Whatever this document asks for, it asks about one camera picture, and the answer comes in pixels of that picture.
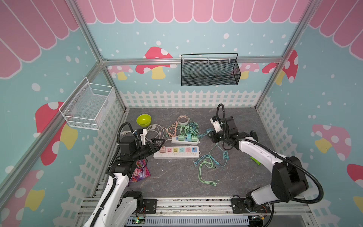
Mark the pink charger plug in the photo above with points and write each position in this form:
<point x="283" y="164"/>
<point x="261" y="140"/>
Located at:
<point x="163" y="149"/>

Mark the white mesh wall basket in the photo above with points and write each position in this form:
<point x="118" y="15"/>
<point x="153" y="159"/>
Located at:
<point x="88" y="106"/>

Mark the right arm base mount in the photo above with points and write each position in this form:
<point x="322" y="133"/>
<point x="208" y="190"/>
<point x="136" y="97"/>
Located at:
<point x="247" y="206"/>

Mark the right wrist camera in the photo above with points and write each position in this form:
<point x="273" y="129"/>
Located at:
<point x="216" y="124"/>

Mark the green plastic bowl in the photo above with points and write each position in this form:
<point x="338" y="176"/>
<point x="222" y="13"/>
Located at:
<point x="144" y="120"/>

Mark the black mesh wall basket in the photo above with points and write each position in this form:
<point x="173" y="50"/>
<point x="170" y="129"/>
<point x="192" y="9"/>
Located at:
<point x="215" y="69"/>

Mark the purple candy bag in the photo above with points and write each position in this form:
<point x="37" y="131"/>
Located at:
<point x="141" y="172"/>

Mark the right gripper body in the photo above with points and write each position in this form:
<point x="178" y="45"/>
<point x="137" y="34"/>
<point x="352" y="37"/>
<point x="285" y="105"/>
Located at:
<point x="219" y="136"/>

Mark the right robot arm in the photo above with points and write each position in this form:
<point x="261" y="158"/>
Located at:
<point x="289" y="179"/>

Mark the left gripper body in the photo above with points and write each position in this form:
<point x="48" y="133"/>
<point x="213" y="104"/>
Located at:
<point x="143" y="151"/>

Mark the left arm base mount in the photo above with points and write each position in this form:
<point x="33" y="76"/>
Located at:
<point x="148" y="206"/>

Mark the roll of tape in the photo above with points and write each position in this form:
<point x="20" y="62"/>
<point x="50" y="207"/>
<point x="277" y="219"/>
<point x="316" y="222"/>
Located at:
<point x="183" y="120"/>

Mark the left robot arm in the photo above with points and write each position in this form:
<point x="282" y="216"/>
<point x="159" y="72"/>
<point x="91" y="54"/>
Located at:
<point x="115" y="206"/>

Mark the small white power strip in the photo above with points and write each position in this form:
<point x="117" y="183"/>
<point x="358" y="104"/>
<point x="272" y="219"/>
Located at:
<point x="185" y="140"/>

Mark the large white power strip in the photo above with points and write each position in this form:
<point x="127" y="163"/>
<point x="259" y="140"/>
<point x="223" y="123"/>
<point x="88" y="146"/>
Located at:
<point x="179" y="152"/>

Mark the green charger plug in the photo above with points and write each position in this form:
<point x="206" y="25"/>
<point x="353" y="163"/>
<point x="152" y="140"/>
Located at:
<point x="181" y="138"/>
<point x="194" y="138"/>

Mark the green snack packet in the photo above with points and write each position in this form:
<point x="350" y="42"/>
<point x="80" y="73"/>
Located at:
<point x="256" y="161"/>

